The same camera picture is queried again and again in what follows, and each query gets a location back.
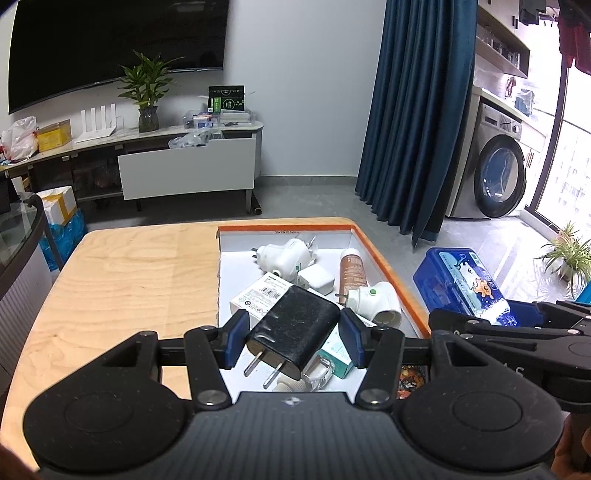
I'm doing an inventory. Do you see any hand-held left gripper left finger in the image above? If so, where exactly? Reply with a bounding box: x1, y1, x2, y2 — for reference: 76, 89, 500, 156
99, 309, 250, 411

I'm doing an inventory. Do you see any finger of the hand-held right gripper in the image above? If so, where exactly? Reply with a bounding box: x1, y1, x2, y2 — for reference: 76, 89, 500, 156
428, 308, 578, 346
508, 299, 591, 329

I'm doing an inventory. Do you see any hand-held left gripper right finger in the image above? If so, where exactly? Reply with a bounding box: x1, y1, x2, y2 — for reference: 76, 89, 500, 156
339, 307, 467, 411

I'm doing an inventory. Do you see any teal box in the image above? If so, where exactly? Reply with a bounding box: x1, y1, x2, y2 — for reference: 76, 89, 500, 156
318, 332, 356, 379

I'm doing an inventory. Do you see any blue tin box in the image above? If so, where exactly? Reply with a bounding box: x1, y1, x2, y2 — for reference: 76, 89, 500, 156
412, 247, 512, 326

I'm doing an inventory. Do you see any white angled plug-in device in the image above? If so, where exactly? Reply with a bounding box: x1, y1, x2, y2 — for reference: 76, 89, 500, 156
336, 281, 403, 326

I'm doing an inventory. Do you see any white barcode label box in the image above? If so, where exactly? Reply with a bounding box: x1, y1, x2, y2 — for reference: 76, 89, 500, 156
229, 272, 296, 324

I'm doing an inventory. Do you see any clear liquid refill bottle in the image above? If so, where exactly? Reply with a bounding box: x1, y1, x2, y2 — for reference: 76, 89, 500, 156
272, 357, 334, 394

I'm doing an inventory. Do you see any black charger plug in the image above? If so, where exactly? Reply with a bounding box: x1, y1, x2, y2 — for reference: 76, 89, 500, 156
244, 285, 341, 388

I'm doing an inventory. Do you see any orange cardboard box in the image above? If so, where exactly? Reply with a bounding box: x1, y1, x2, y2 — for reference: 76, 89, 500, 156
216, 220, 432, 407

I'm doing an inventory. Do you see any rose gold tube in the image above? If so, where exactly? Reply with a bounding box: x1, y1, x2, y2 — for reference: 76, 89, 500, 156
339, 248, 370, 301

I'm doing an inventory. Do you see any white charger plug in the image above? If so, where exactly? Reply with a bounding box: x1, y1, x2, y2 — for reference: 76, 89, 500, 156
297, 263, 335, 296

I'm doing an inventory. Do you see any white round plug-in device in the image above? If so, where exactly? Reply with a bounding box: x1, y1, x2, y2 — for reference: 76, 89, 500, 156
252, 237, 317, 282

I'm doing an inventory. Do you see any person's right hand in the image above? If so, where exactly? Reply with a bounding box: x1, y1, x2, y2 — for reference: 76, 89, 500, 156
551, 413, 591, 480

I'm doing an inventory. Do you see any spider plant in pot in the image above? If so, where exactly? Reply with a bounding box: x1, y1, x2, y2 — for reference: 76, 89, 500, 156
536, 220, 591, 301

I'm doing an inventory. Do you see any washing machine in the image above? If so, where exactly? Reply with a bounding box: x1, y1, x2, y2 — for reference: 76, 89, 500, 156
445, 102, 529, 220

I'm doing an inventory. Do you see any blue wrapped pack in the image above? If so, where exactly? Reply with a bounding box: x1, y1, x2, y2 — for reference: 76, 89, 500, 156
37, 209, 88, 271

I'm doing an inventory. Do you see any grey plastic bag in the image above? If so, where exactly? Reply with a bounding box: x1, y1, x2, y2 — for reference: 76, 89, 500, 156
168, 129, 218, 149

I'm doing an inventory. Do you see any dark blue curtain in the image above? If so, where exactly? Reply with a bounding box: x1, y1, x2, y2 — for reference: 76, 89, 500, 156
355, 0, 478, 250

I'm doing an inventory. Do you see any clear plastic organizer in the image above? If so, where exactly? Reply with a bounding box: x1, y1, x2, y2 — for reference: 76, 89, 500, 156
185, 110, 254, 130

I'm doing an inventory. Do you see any television cabinet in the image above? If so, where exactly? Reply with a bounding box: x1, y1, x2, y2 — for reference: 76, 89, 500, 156
0, 120, 265, 217

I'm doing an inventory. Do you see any cardboard box with yellow tape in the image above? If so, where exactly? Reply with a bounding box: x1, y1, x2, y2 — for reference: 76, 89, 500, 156
36, 185, 78, 222

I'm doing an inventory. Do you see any green and black box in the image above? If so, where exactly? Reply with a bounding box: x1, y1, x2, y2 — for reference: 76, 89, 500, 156
208, 84, 245, 114

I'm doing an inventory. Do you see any white router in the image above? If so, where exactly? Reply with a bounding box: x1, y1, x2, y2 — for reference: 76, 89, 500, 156
74, 105, 117, 143

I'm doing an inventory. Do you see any bamboo plant in glass vase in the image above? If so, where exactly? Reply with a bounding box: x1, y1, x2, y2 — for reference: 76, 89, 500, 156
117, 51, 185, 134

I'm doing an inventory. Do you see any hanging red garment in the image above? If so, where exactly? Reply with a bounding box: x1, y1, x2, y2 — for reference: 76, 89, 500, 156
556, 14, 591, 75

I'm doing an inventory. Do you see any white plastic bag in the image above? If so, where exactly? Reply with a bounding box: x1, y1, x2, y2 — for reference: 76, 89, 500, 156
0, 115, 40, 162

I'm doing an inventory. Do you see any wall shelf with glassware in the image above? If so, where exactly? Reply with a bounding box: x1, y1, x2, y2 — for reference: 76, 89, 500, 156
475, 0, 532, 79

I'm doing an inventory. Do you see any black wall television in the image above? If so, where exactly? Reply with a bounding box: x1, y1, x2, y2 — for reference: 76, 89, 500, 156
8, 0, 230, 115

